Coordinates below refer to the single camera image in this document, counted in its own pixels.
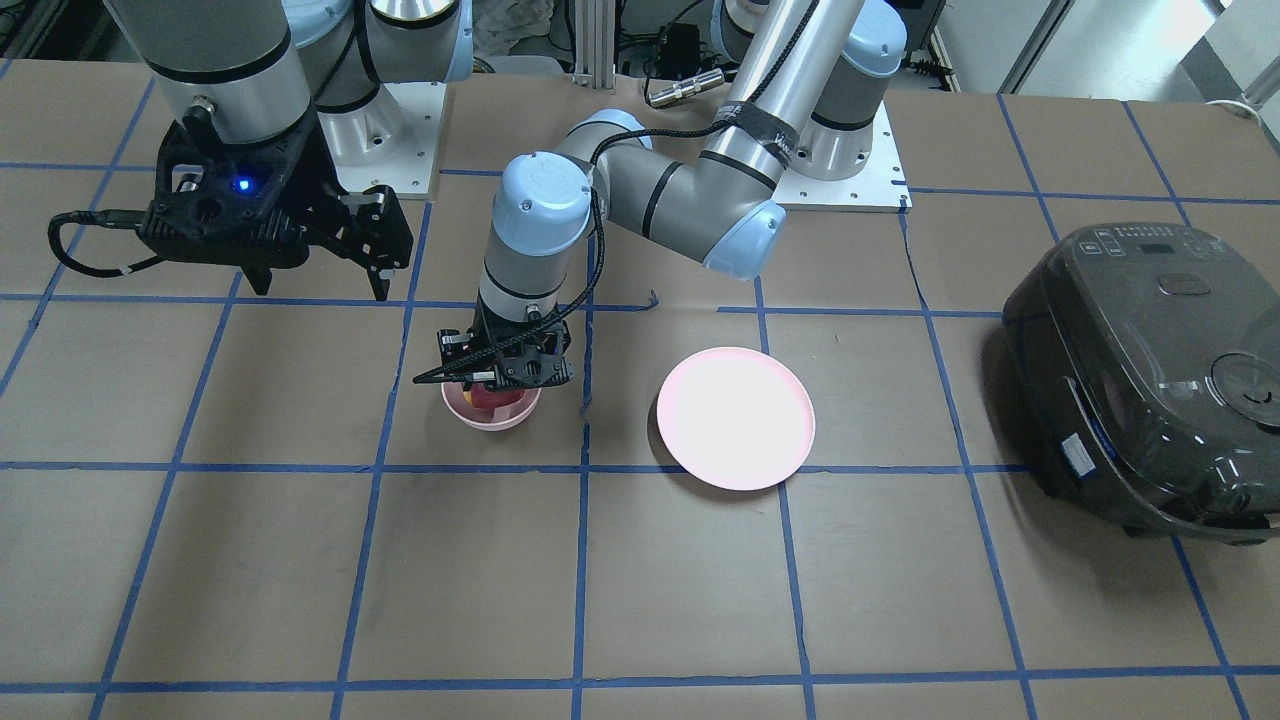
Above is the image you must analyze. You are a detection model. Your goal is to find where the pink plate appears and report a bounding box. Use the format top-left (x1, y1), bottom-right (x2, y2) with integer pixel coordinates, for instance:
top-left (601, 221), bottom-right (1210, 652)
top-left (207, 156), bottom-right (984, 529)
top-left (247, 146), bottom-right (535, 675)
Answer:
top-left (655, 346), bottom-right (817, 491)

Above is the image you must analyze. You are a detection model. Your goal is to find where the red apple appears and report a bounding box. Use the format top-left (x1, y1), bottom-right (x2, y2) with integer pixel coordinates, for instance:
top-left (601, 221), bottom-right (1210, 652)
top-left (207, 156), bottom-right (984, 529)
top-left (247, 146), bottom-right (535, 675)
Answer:
top-left (463, 383), bottom-right (526, 410)

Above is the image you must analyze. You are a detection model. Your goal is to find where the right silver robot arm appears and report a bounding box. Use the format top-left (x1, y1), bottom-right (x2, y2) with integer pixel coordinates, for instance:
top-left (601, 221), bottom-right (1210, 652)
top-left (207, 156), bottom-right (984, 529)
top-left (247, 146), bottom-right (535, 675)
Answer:
top-left (106, 1), bottom-right (474, 301)

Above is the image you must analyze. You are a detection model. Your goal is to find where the silver cylindrical connector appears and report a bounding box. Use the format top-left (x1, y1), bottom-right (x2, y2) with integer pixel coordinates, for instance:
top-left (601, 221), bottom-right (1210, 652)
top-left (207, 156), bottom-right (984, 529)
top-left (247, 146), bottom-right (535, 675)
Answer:
top-left (645, 68), bottom-right (726, 109)

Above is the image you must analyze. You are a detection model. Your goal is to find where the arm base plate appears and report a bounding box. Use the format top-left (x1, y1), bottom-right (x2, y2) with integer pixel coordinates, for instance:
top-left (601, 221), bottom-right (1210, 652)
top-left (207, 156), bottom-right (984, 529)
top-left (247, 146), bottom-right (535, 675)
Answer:
top-left (317, 82), bottom-right (448, 200)
top-left (772, 102), bottom-right (913, 213)

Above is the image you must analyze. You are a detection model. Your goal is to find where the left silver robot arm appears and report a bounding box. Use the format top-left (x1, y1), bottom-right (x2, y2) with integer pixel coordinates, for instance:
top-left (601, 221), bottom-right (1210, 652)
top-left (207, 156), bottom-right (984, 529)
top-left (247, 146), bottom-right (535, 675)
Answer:
top-left (417, 1), bottom-right (908, 393)

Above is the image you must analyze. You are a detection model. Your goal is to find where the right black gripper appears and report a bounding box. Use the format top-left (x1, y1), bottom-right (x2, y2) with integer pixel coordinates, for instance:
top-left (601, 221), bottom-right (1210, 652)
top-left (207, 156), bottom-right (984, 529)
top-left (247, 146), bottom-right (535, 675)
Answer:
top-left (137, 100), bottom-right (413, 302)

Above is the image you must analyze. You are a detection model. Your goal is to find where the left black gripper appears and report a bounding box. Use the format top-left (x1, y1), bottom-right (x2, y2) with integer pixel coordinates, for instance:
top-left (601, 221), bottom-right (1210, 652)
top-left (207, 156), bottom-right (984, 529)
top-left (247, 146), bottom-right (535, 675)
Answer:
top-left (431, 315), bottom-right (575, 391)

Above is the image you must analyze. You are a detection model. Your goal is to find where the pink bowl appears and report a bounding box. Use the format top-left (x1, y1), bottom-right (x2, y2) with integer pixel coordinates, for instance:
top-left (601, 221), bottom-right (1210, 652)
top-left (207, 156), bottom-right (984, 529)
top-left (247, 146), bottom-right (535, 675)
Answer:
top-left (442, 383), bottom-right (541, 432)

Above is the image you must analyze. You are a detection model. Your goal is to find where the dark grey rice cooker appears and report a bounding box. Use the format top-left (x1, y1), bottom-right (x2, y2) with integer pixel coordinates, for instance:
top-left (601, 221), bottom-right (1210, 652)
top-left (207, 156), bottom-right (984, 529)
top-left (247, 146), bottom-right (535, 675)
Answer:
top-left (1002, 222), bottom-right (1279, 546)

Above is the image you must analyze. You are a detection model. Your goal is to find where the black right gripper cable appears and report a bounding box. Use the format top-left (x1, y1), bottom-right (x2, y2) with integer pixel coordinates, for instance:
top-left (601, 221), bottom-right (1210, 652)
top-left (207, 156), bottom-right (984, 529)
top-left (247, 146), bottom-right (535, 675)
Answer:
top-left (47, 208), bottom-right (166, 279)

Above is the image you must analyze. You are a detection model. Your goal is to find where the aluminium frame post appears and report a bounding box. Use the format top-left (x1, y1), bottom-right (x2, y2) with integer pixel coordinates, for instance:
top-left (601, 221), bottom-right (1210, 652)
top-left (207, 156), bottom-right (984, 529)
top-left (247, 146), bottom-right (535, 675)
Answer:
top-left (571, 0), bottom-right (618, 94)

